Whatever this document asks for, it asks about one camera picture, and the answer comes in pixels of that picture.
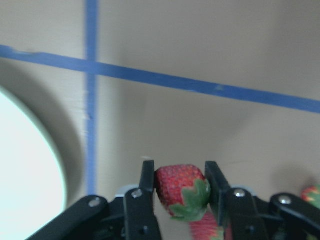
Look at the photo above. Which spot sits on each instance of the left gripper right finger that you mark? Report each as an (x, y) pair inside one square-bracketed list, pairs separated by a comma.
[(219, 188)]

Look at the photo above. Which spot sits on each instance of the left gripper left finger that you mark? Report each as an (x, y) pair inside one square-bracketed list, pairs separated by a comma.
[(147, 178)]

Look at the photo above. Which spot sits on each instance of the red strawberry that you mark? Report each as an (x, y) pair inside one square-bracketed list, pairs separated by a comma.
[(312, 195), (183, 191)]

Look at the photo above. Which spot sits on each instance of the light green plate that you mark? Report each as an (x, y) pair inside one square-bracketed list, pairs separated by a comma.
[(33, 185)]

